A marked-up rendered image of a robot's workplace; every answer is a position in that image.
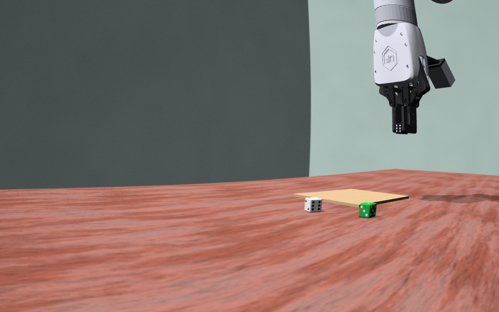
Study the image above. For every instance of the black die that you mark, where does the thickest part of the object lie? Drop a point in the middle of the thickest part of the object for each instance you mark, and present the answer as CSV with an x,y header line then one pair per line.
x,y
399,128

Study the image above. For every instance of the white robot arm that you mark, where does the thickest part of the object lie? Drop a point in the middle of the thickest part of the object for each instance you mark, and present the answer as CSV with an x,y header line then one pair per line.
x,y
404,10

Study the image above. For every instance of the green die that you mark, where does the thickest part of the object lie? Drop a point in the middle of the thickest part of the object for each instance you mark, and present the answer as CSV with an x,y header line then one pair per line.
x,y
367,210

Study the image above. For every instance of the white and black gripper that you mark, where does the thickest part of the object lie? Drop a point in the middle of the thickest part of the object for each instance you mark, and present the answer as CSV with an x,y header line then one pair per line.
x,y
401,65

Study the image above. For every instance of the tan square mat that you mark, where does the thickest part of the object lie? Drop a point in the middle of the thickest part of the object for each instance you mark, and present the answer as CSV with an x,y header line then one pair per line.
x,y
352,197

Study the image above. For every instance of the white die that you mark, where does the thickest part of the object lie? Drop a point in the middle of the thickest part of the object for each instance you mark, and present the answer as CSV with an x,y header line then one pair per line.
x,y
313,204

